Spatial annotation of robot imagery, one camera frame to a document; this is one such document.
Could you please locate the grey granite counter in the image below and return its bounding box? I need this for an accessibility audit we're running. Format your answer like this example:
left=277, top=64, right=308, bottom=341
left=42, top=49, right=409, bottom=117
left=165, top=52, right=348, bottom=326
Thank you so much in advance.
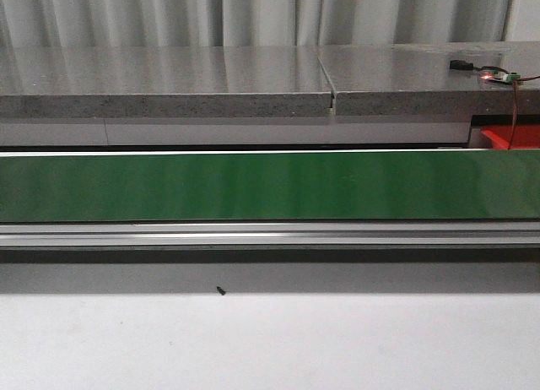
left=1, top=41, right=539, bottom=118

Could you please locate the black plug connector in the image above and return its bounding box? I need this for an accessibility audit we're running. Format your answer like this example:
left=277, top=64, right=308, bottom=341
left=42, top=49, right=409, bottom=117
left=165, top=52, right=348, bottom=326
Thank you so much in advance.
left=449, top=60, right=475, bottom=71

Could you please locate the green conveyor belt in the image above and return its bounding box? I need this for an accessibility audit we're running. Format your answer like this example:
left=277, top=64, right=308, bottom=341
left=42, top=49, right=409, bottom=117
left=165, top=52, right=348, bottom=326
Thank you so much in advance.
left=1, top=149, right=539, bottom=223

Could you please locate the small green circuit board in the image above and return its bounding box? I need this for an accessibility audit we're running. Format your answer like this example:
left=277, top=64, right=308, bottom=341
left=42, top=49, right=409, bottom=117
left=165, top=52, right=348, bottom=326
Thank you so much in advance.
left=480, top=69, right=521, bottom=84

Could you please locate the red plastic tray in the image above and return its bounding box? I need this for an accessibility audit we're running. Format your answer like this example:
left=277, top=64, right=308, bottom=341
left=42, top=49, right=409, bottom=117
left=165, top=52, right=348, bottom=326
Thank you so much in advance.
left=481, top=125, right=539, bottom=149

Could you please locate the grey curtain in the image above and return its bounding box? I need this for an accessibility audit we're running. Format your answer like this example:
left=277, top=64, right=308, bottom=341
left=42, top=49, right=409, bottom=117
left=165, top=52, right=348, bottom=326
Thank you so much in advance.
left=1, top=0, right=539, bottom=47

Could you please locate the aluminium conveyor frame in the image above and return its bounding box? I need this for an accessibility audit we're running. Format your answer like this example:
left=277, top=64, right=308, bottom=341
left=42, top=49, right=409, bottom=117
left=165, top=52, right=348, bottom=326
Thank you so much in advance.
left=1, top=150, right=539, bottom=248

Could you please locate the red black power cable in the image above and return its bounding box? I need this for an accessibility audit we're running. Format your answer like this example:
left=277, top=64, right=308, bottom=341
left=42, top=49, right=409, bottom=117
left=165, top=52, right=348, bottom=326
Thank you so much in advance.
left=470, top=63, right=540, bottom=151

